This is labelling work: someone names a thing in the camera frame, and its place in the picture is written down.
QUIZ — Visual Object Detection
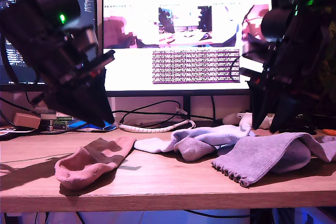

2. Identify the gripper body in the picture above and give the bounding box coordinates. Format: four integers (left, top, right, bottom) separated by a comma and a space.
33, 49, 117, 103

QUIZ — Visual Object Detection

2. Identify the grey frilly-cuff sock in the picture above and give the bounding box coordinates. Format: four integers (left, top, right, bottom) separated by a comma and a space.
173, 137, 217, 162
211, 132, 336, 188

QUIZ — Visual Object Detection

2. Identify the pink sock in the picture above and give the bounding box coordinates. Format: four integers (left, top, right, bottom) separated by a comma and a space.
54, 136, 137, 191

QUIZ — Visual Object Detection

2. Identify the blue plastic packet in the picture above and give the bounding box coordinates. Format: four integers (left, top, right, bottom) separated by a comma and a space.
67, 120, 118, 132

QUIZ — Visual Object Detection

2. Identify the black wallet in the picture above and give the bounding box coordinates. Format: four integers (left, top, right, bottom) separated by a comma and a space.
278, 121, 317, 136

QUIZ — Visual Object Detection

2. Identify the green printed small box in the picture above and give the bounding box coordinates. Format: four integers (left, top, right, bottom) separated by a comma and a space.
39, 120, 69, 132

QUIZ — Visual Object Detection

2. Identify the white game controller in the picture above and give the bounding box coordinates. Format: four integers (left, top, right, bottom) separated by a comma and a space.
222, 112, 276, 130

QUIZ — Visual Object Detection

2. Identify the bright white computer monitor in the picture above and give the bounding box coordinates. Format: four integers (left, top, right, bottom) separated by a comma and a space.
101, 0, 274, 98

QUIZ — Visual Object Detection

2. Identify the small brown cardboard box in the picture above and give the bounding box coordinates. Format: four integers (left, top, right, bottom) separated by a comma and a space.
13, 113, 41, 130

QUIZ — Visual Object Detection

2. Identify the dark code computer monitor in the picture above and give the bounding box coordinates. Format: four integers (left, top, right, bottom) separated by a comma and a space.
0, 0, 100, 93

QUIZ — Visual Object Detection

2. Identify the black flat device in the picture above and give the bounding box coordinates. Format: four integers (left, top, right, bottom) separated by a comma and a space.
0, 126, 40, 141

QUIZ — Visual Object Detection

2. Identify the black monitor stand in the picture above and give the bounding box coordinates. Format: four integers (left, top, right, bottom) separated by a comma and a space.
167, 95, 219, 130

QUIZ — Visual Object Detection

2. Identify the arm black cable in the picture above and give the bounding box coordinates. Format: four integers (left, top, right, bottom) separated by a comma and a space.
0, 31, 48, 105
229, 55, 253, 80

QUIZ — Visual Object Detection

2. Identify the black monitor cable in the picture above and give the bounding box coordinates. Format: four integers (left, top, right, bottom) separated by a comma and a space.
209, 95, 217, 122

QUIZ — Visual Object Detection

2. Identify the white spiral cable wrap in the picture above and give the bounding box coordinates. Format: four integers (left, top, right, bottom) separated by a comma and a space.
119, 119, 196, 134

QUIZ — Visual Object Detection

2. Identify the black looped desk cable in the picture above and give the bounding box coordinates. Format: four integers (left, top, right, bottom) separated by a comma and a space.
111, 100, 218, 130

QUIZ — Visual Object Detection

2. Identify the black cable under table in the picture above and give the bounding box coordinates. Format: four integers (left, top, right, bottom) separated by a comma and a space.
183, 209, 251, 219

